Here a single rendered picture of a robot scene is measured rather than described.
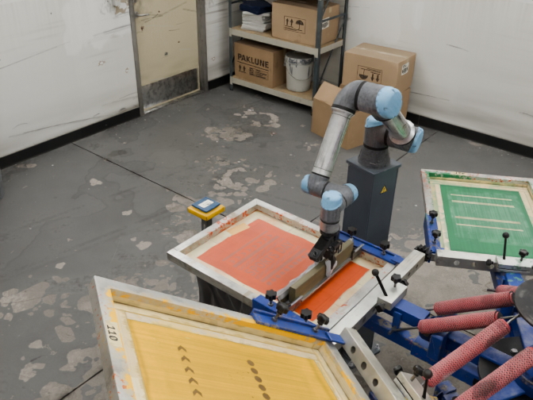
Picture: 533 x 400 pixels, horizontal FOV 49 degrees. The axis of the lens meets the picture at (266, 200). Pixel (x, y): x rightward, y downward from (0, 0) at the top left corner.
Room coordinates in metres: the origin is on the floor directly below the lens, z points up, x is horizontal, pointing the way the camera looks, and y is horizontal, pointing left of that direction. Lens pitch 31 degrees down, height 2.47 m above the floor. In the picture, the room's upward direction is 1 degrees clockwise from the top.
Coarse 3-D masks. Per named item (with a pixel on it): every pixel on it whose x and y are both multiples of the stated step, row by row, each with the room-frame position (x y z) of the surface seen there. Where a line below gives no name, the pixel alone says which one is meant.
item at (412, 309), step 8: (400, 304) 1.65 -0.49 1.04; (408, 304) 1.66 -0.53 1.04; (384, 312) 1.67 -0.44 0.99; (392, 312) 1.65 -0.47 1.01; (400, 312) 1.63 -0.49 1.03; (408, 312) 1.61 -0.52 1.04; (416, 312) 1.61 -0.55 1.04; (424, 312) 1.61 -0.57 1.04; (408, 320) 1.60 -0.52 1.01; (416, 320) 1.59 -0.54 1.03
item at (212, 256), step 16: (224, 240) 2.16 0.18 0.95; (208, 256) 2.04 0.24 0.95; (224, 256) 2.04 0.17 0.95; (240, 272) 1.93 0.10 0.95; (288, 272) 1.94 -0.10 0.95; (256, 288) 1.83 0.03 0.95; (272, 288) 1.84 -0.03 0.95; (320, 288) 1.84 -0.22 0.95; (304, 304) 1.74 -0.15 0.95; (320, 304) 1.75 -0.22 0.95
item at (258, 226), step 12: (252, 228) 2.26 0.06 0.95; (264, 228) 2.27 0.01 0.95; (276, 228) 2.27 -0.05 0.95; (240, 240) 2.16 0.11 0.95; (300, 240) 2.17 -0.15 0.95; (300, 264) 2.00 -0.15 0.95; (348, 264) 2.00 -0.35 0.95; (336, 276) 1.92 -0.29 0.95; (348, 276) 1.92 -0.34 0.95; (360, 276) 1.92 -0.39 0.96; (336, 288) 1.84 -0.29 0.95; (348, 288) 1.84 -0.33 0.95
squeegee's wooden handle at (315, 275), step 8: (344, 248) 1.97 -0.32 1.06; (352, 248) 2.02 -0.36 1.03; (336, 256) 1.92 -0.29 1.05; (344, 256) 1.97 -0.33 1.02; (320, 264) 1.86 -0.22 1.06; (312, 272) 1.81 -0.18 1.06; (320, 272) 1.83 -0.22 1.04; (304, 280) 1.76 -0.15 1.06; (312, 280) 1.79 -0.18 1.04; (320, 280) 1.84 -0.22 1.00; (296, 288) 1.71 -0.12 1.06; (304, 288) 1.75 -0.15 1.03; (296, 296) 1.71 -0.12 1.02
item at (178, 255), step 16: (240, 208) 2.38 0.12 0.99; (256, 208) 2.42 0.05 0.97; (272, 208) 2.38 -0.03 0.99; (224, 224) 2.24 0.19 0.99; (288, 224) 2.30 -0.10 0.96; (304, 224) 2.25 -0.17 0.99; (192, 240) 2.11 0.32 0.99; (176, 256) 1.99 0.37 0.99; (368, 256) 2.03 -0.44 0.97; (192, 272) 1.92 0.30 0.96; (208, 272) 1.89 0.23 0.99; (384, 272) 1.91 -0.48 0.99; (224, 288) 1.81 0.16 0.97; (240, 288) 1.79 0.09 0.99; (368, 288) 1.80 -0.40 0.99; (352, 304) 1.71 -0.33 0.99; (336, 320) 1.62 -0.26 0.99
